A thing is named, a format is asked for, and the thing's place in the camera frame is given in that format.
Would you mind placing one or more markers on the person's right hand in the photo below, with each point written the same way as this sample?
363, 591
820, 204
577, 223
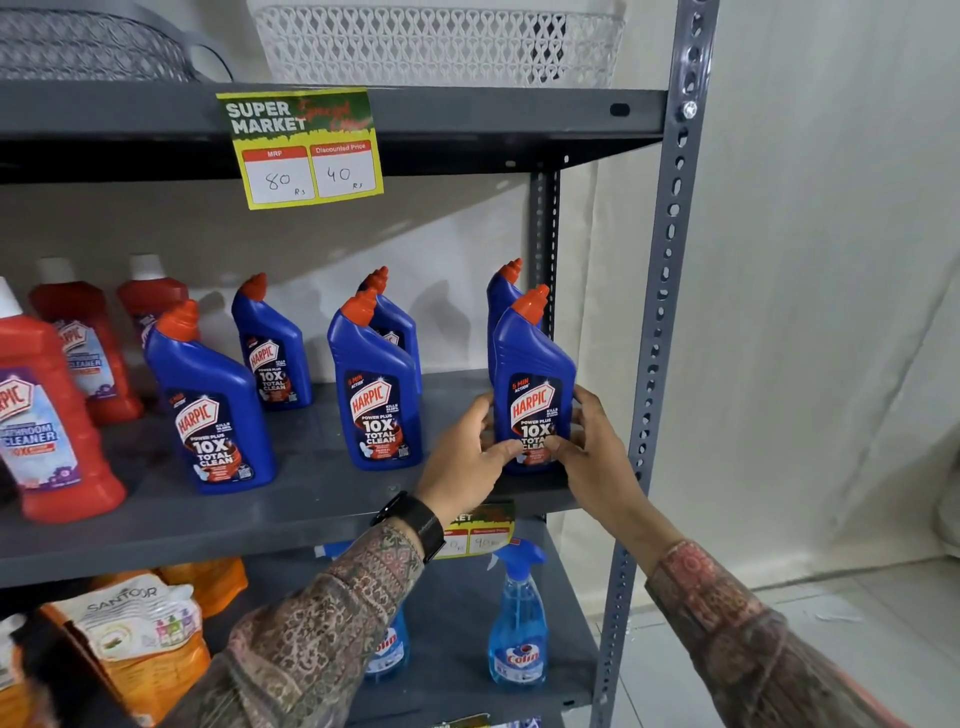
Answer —
600, 472

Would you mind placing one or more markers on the person's left hand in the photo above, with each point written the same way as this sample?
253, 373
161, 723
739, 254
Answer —
457, 469

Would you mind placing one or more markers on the person's left thumb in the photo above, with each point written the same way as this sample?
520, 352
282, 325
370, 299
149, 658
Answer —
499, 452

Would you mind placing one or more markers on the person's right thumb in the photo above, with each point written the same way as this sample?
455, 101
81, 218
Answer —
564, 448

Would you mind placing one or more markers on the blue toilet cleaner bottle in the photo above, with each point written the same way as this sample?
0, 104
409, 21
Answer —
532, 360

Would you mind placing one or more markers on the person's left forearm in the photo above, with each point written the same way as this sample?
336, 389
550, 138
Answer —
322, 630

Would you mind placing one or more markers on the person's right forearm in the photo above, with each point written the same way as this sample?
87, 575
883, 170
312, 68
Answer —
720, 622

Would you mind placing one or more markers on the yellow green price tag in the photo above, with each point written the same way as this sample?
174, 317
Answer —
480, 529
300, 150

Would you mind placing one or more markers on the black smartwatch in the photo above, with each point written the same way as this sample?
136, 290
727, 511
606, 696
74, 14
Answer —
416, 521

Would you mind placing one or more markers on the blue glass cleaner spray bottle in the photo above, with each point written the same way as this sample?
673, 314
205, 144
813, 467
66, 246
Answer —
390, 646
517, 622

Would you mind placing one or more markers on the group of blue cleaner bottles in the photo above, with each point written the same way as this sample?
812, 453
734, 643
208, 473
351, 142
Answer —
214, 405

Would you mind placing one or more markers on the orange white refill pouch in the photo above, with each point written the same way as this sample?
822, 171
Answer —
9, 675
214, 583
135, 637

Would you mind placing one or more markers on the grey metal shelving rack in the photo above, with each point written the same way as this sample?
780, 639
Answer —
450, 112

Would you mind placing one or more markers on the white lattice plastic basket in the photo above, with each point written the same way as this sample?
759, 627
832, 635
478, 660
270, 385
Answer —
435, 45

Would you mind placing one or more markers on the large red cleaner bottle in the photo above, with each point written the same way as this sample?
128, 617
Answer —
45, 427

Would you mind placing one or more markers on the grey lattice plastic basket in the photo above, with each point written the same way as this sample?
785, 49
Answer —
82, 49

